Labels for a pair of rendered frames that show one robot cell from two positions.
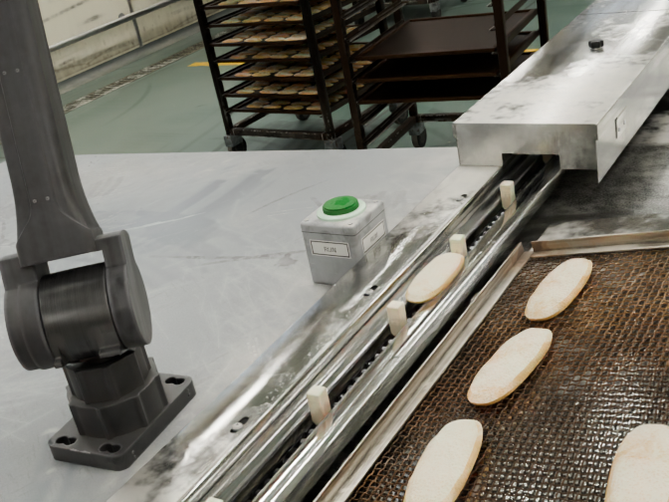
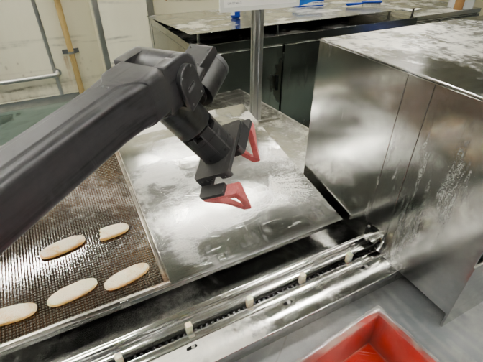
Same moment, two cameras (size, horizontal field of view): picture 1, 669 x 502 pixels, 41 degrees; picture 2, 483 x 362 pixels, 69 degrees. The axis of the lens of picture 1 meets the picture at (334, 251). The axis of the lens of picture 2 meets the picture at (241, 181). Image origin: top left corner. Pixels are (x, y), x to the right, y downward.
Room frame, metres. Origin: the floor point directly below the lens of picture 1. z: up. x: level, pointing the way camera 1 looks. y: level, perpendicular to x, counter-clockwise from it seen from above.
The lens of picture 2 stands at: (0.71, 0.48, 1.52)
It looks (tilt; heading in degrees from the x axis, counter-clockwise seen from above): 36 degrees down; 207
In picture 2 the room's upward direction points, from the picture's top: straight up
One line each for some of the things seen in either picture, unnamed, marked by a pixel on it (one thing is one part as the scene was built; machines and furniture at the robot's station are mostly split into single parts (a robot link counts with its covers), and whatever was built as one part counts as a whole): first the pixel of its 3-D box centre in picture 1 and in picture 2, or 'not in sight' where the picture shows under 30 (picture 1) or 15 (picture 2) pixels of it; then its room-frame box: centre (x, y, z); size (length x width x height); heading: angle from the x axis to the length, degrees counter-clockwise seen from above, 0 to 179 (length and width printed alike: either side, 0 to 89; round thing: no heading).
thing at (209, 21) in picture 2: not in sight; (279, 71); (-2.16, -0.60, 0.51); 1.93 x 1.05 x 1.02; 144
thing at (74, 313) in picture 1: (92, 324); not in sight; (0.68, 0.21, 0.94); 0.09 x 0.05 x 0.10; 2
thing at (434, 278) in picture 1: (435, 274); not in sight; (0.80, -0.09, 0.86); 0.10 x 0.04 x 0.01; 144
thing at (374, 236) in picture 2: not in sight; (374, 236); (0.00, 0.49, 0.89); 0.06 x 0.01 x 0.06; 54
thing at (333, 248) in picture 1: (351, 255); not in sight; (0.91, -0.02, 0.84); 0.08 x 0.08 x 0.11; 54
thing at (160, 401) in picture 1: (113, 386); not in sight; (0.71, 0.22, 0.86); 0.12 x 0.09 x 0.08; 150
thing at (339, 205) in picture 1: (340, 209); not in sight; (0.91, -0.02, 0.90); 0.04 x 0.04 x 0.02
